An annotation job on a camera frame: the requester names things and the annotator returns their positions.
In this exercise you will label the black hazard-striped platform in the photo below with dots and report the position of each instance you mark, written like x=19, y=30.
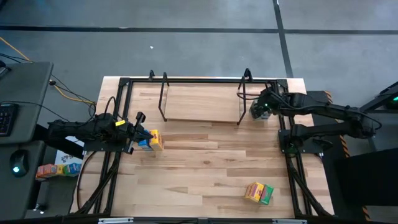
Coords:
x=329, y=186

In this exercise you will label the green spare cereal box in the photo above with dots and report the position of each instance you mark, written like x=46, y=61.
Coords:
x=67, y=170

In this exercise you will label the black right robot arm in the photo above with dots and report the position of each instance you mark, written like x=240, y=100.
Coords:
x=326, y=109

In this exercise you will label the dark metal stand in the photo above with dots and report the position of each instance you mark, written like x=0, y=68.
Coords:
x=385, y=99

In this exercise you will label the black computer mouse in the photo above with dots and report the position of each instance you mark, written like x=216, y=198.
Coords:
x=19, y=163

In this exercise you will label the black metal shelf support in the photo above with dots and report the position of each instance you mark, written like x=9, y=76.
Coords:
x=161, y=99
x=242, y=99

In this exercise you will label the blue spare cereal box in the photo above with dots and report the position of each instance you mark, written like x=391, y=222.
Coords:
x=76, y=168

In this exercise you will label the blue Rice Krispies cereal box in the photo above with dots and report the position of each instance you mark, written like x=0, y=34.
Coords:
x=144, y=145

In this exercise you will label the grey desk top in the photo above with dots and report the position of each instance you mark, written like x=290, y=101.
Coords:
x=28, y=99
x=15, y=193

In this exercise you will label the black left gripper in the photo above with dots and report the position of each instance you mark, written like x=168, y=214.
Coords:
x=136, y=128

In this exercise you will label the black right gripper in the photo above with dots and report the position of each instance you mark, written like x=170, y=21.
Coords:
x=262, y=99

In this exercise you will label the silver bracket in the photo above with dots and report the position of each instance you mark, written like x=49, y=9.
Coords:
x=115, y=220
x=289, y=221

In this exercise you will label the yellow Pops cereal box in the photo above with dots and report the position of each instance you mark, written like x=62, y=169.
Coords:
x=254, y=192
x=156, y=140

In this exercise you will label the yellow spare cereal box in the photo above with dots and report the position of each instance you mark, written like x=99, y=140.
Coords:
x=60, y=170

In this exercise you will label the yellow tag on arm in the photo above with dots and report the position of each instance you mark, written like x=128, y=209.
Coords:
x=120, y=123

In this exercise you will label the black aluminium table frame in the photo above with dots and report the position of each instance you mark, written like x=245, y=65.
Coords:
x=202, y=80

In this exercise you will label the wooden shelf board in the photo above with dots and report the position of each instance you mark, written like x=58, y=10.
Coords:
x=202, y=104

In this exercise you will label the orange spare cereal box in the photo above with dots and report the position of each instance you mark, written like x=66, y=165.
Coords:
x=46, y=170

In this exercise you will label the white printed carton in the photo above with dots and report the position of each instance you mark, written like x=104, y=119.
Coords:
x=66, y=158

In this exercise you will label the black cart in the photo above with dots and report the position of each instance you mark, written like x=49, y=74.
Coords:
x=367, y=180

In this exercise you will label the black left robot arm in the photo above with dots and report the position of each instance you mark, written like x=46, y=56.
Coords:
x=81, y=130

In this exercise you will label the black keyboard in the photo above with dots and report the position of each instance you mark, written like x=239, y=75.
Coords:
x=7, y=119

